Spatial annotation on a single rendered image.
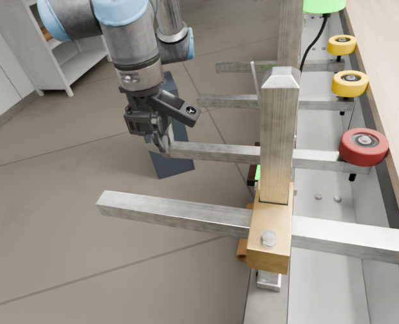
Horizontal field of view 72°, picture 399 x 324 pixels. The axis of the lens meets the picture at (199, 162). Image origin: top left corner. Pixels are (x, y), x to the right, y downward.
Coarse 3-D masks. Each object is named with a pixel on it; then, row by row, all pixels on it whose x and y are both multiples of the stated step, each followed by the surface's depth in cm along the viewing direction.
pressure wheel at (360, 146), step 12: (348, 132) 54; (360, 132) 54; (372, 132) 53; (348, 144) 51; (360, 144) 52; (372, 144) 51; (384, 144) 50; (348, 156) 52; (360, 156) 50; (372, 156) 49; (384, 156) 51
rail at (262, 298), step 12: (300, 48) 134; (252, 276) 57; (288, 276) 56; (252, 288) 55; (264, 288) 54; (276, 288) 53; (288, 288) 54; (252, 300) 53; (264, 300) 53; (276, 300) 53; (288, 300) 53; (252, 312) 52; (264, 312) 51; (276, 312) 51
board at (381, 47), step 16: (352, 0) 114; (368, 0) 111; (384, 0) 108; (352, 16) 100; (368, 16) 98; (384, 16) 96; (352, 32) 92; (368, 32) 88; (384, 32) 86; (368, 48) 80; (384, 48) 79; (368, 64) 73; (384, 64) 72; (384, 80) 66; (368, 96) 66; (384, 96) 62; (384, 112) 58; (384, 128) 54
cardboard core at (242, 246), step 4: (248, 204) 147; (252, 204) 146; (248, 208) 145; (252, 208) 144; (240, 240) 133; (244, 240) 132; (240, 244) 131; (244, 244) 130; (240, 248) 130; (244, 248) 128; (240, 252) 128; (244, 252) 127; (236, 256) 130; (240, 256) 132; (244, 256) 133; (240, 260) 132; (244, 260) 132
